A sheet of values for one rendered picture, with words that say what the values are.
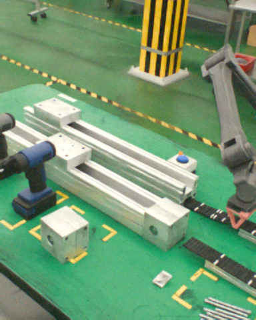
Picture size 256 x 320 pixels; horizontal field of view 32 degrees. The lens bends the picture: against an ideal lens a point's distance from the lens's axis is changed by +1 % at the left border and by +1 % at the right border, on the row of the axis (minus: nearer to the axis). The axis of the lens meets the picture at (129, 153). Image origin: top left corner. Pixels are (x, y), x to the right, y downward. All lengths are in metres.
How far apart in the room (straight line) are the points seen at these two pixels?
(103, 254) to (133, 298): 0.17
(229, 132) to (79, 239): 0.52
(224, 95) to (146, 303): 0.66
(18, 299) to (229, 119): 1.12
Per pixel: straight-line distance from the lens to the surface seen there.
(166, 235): 1.26
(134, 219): 1.32
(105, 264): 1.24
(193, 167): 1.61
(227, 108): 1.36
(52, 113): 1.75
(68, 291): 1.18
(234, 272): 1.24
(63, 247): 1.21
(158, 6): 4.58
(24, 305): 1.91
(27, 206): 1.37
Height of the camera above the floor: 1.65
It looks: 30 degrees down
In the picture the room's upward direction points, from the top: 5 degrees clockwise
